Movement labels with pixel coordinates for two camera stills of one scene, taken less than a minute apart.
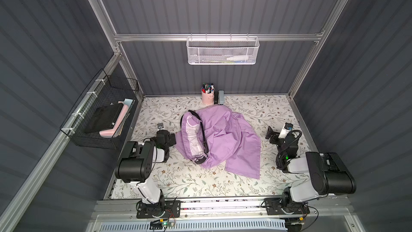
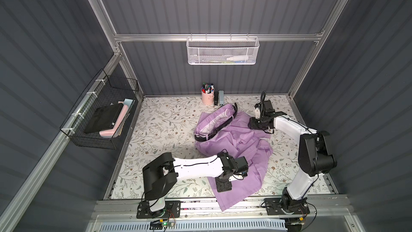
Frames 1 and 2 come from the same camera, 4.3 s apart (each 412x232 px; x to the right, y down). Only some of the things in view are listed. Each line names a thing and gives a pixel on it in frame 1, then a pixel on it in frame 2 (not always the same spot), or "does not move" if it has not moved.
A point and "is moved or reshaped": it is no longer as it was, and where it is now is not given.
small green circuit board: [168, 224] does not move
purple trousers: [220, 135] is moved or reshaped
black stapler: [215, 97] does not move
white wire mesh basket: [222, 50] does not move
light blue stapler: [220, 96] does not move
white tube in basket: [238, 58] does not move
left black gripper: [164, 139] -> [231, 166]
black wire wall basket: [100, 117] does not move
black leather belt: [205, 156] -> [200, 138]
